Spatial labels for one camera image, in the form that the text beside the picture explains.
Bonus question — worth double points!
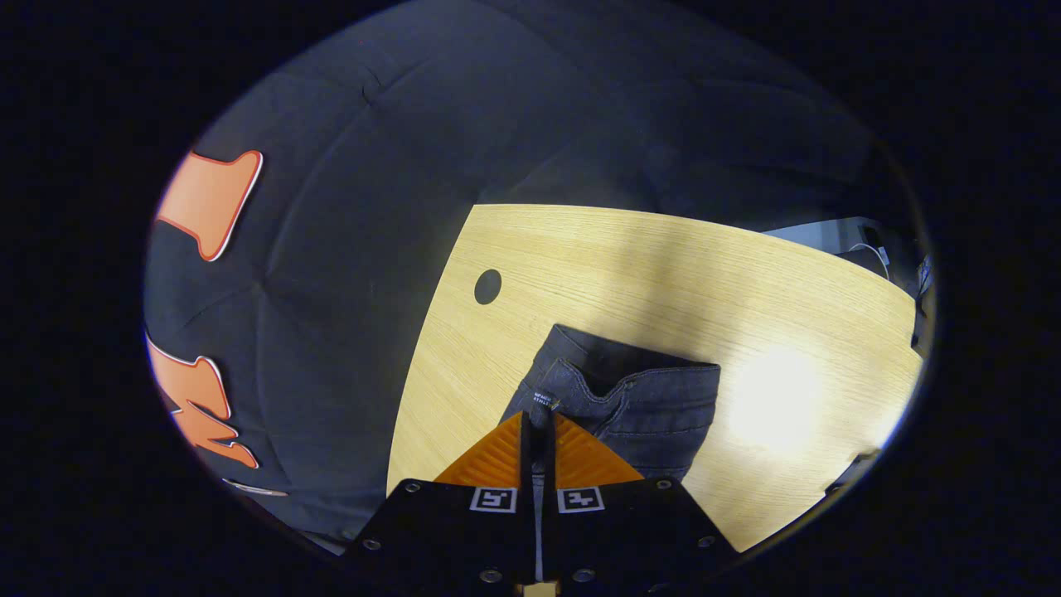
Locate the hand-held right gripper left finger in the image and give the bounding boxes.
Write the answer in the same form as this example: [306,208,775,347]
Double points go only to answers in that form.
[342,410,538,586]

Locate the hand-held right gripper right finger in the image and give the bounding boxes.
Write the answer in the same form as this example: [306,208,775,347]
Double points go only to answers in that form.
[542,411,741,586]

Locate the dark grey jeans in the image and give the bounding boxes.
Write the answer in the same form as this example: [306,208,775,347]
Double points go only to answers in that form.
[497,323,722,486]

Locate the black backdrop cloth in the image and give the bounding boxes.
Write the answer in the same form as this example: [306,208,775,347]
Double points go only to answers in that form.
[143,0,913,550]

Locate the white cable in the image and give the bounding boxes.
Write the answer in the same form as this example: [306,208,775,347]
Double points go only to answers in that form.
[847,240,893,283]

